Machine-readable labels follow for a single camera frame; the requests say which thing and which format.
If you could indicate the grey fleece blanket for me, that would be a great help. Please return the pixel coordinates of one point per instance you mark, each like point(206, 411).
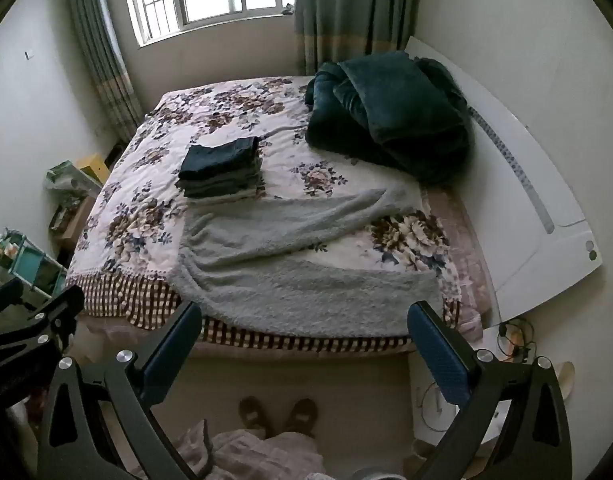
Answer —
point(296, 280)

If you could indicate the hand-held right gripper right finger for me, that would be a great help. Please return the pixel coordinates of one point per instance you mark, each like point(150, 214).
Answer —
point(436, 355)

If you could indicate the teal storage rack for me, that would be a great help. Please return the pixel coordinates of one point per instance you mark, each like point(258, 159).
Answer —
point(31, 265)

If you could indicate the green striped curtain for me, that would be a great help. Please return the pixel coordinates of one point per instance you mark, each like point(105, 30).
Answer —
point(104, 50)
point(356, 10)

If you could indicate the dark green blanket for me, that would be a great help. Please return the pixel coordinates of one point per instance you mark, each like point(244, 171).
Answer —
point(396, 115)

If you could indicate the clear plastic bag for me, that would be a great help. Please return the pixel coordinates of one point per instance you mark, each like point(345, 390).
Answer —
point(66, 177)

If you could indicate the beige slipper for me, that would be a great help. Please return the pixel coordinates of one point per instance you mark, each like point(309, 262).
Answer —
point(567, 380)

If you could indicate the brown cardboard box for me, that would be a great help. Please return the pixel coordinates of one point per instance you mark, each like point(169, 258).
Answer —
point(74, 220)

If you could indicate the floral blanket with checkered border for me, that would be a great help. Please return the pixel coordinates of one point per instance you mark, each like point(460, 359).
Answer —
point(151, 210)

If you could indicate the person's pink clothing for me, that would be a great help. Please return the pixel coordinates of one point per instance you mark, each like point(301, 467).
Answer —
point(256, 455)

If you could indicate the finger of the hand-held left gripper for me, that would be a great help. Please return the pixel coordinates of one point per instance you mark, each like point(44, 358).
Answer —
point(4, 297)
point(51, 315)

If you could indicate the stack of folded pants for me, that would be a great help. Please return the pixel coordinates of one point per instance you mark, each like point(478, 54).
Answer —
point(219, 167)

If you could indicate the yellow box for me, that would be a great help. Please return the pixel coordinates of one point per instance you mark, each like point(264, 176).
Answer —
point(94, 167)

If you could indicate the white headboard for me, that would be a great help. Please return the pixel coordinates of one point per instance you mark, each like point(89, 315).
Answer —
point(531, 240)

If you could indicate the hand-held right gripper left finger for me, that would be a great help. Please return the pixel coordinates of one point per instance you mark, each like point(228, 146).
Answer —
point(170, 352)

